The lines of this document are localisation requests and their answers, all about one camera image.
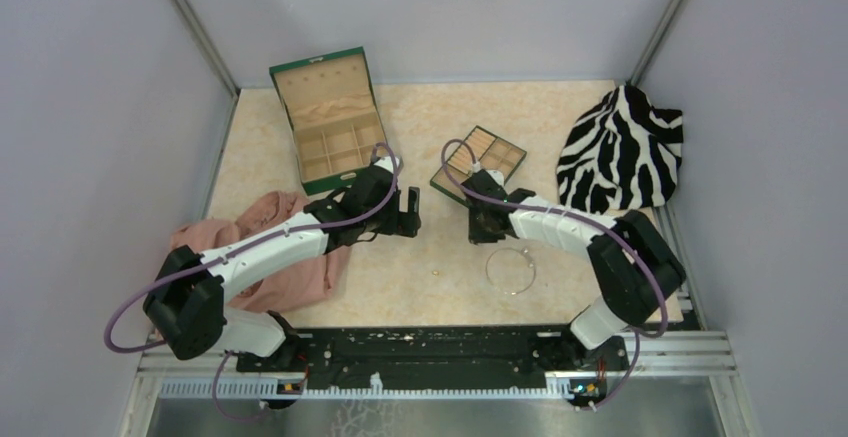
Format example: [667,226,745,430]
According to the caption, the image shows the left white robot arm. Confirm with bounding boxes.
[143,157,421,371]

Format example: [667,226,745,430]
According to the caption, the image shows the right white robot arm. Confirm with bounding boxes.
[461,169,686,369]

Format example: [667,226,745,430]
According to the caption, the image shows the green jewelry box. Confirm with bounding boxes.
[269,47,387,196]

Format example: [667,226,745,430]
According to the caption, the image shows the silver pearl bangle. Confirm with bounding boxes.
[484,247,537,296]

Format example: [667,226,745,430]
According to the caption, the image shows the pink cloth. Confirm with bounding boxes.
[169,190,352,314]

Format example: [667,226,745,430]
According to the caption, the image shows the zebra print cloth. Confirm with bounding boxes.
[555,84,684,214]

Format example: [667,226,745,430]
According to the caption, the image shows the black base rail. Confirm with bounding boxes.
[236,325,630,390]

